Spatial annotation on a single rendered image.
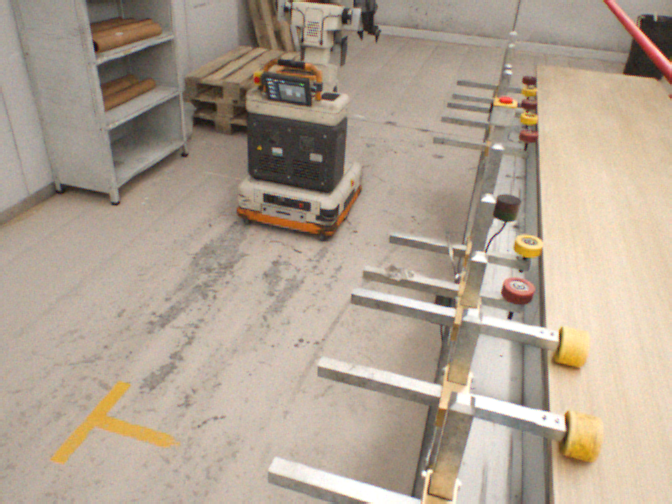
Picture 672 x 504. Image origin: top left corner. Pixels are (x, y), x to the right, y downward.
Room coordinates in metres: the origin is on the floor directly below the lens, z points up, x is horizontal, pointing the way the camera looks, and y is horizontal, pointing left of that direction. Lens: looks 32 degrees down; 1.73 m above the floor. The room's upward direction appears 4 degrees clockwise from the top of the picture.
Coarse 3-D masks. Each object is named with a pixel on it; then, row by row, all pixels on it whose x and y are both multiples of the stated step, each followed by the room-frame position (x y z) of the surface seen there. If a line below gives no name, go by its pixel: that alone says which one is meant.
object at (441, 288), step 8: (368, 272) 1.28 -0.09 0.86; (376, 272) 1.28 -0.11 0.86; (384, 272) 1.28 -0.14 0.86; (376, 280) 1.28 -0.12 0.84; (384, 280) 1.27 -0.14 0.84; (392, 280) 1.27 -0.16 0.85; (400, 280) 1.26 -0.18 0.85; (408, 280) 1.26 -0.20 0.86; (416, 280) 1.25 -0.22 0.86; (424, 280) 1.26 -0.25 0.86; (432, 280) 1.26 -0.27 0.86; (416, 288) 1.25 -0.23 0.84; (424, 288) 1.24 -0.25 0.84; (432, 288) 1.24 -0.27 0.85; (440, 288) 1.23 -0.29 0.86; (448, 288) 1.23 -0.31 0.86; (456, 288) 1.23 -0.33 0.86; (448, 296) 1.23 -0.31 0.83; (456, 296) 1.22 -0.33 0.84; (480, 296) 1.21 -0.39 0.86; (488, 296) 1.20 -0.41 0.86; (496, 296) 1.21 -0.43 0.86; (488, 304) 1.20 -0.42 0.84; (496, 304) 1.20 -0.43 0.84; (504, 304) 1.19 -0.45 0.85; (512, 304) 1.18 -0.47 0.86; (520, 304) 1.18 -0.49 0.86; (512, 312) 1.19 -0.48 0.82
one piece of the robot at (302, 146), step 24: (312, 72) 2.94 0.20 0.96; (264, 96) 3.00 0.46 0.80; (336, 96) 3.06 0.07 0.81; (264, 120) 2.99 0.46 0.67; (288, 120) 2.97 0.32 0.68; (312, 120) 2.92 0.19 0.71; (336, 120) 2.90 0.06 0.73; (264, 144) 2.99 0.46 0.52; (288, 144) 2.95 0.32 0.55; (312, 144) 2.93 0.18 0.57; (336, 144) 2.91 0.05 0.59; (264, 168) 2.99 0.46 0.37; (288, 168) 2.95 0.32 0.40; (312, 168) 2.91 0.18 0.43; (336, 168) 2.94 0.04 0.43
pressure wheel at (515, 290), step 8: (504, 280) 1.22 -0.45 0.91; (512, 280) 1.22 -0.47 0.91; (520, 280) 1.22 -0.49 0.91; (504, 288) 1.19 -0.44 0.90; (512, 288) 1.18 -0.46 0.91; (520, 288) 1.19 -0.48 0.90; (528, 288) 1.19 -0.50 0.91; (504, 296) 1.18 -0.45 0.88; (512, 296) 1.17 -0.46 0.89; (520, 296) 1.16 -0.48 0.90; (528, 296) 1.16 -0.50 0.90
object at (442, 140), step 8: (440, 136) 2.50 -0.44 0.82; (440, 144) 2.48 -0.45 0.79; (448, 144) 2.47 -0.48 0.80; (456, 144) 2.46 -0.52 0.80; (464, 144) 2.46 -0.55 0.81; (472, 144) 2.45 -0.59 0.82; (480, 144) 2.44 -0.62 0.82; (504, 152) 2.41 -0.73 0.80; (512, 152) 2.40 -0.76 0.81; (520, 152) 2.39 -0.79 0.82; (528, 152) 2.38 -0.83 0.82
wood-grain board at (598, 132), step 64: (576, 128) 2.52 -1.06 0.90; (640, 128) 2.58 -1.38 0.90; (576, 192) 1.82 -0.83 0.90; (640, 192) 1.85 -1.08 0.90; (576, 256) 1.38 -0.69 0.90; (640, 256) 1.40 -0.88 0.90; (576, 320) 1.08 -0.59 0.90; (640, 320) 1.10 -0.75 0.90; (576, 384) 0.86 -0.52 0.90; (640, 384) 0.87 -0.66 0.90; (640, 448) 0.70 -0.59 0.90
